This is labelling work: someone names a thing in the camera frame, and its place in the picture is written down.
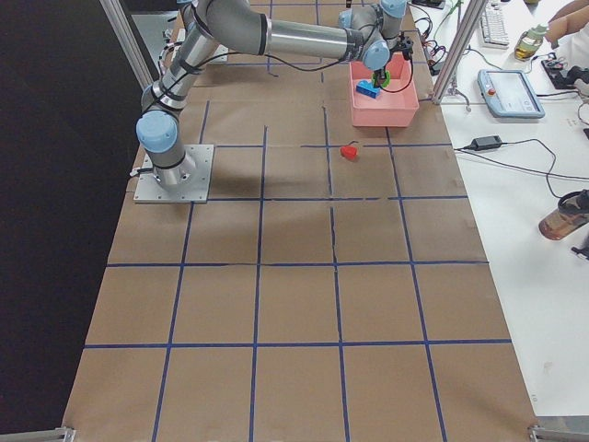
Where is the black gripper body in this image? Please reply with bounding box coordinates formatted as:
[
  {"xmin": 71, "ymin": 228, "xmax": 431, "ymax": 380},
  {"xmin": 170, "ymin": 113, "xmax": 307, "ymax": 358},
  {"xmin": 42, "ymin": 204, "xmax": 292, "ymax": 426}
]
[{"xmin": 375, "ymin": 48, "xmax": 393, "ymax": 72}]

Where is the green toy block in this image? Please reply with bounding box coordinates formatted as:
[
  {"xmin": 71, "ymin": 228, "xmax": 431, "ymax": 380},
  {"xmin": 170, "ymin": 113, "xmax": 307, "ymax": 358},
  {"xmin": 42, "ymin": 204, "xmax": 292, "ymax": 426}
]
[{"xmin": 372, "ymin": 68, "xmax": 390, "ymax": 89}]

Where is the blue toy block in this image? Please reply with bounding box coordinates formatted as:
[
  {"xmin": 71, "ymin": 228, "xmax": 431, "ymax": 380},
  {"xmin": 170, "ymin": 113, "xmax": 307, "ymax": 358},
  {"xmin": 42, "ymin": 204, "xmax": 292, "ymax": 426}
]
[{"xmin": 355, "ymin": 79, "xmax": 381, "ymax": 99}]

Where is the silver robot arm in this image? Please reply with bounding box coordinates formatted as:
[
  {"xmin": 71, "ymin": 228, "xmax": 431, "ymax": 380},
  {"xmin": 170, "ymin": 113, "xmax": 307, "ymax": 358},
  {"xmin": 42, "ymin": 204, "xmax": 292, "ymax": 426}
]
[{"xmin": 135, "ymin": 1, "xmax": 408, "ymax": 201}]

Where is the pink plastic box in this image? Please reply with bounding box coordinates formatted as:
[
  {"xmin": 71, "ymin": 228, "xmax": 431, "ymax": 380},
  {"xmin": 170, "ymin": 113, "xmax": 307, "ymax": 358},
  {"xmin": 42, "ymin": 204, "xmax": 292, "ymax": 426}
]
[{"xmin": 349, "ymin": 53, "xmax": 420, "ymax": 127}]

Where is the person hand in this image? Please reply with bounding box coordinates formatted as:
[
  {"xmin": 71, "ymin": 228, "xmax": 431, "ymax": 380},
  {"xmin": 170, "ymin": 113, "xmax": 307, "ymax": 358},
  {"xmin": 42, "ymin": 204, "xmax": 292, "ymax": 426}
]
[{"xmin": 545, "ymin": 13, "xmax": 584, "ymax": 44}]

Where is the red toy block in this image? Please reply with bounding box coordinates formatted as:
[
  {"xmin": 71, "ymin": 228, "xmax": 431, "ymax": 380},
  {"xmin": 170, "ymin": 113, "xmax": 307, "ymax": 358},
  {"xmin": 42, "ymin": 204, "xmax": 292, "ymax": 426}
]
[{"xmin": 340, "ymin": 144, "xmax": 358, "ymax": 161}]

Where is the white keyboard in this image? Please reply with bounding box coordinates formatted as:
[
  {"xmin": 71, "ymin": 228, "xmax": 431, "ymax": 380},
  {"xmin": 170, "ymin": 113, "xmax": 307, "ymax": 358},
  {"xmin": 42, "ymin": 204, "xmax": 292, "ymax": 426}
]
[{"xmin": 479, "ymin": 5, "xmax": 510, "ymax": 50}]

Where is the teach pendant tablet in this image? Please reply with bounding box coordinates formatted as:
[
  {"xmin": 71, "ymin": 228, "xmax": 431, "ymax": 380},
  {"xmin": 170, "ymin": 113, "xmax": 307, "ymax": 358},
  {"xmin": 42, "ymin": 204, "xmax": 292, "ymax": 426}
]
[{"xmin": 477, "ymin": 69, "xmax": 545, "ymax": 119}]

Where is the black power adapter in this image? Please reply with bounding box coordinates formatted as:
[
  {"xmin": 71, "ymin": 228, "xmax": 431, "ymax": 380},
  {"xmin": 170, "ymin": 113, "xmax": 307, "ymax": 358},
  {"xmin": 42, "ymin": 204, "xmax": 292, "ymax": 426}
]
[{"xmin": 468, "ymin": 135, "xmax": 503, "ymax": 152}]

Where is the brown water bottle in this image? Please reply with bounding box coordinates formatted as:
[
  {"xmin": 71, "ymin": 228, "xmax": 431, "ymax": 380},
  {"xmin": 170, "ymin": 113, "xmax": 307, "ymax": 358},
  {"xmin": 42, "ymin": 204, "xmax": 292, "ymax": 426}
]
[{"xmin": 538, "ymin": 190, "xmax": 588, "ymax": 240}]

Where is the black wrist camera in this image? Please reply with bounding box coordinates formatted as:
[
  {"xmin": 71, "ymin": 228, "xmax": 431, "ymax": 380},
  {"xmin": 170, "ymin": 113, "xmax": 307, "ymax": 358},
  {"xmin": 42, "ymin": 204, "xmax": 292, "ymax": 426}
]
[{"xmin": 395, "ymin": 32, "xmax": 413, "ymax": 61}]

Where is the aluminium frame post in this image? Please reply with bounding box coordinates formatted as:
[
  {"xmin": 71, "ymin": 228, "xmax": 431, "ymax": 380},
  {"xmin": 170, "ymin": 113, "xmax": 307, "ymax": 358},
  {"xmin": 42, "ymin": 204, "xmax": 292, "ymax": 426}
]
[{"xmin": 431, "ymin": 0, "xmax": 487, "ymax": 111}]

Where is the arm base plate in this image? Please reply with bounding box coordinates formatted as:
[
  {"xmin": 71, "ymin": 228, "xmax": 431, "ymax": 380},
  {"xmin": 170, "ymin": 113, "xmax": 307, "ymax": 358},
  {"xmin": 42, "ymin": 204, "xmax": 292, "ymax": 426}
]
[{"xmin": 133, "ymin": 145, "xmax": 214, "ymax": 204}]

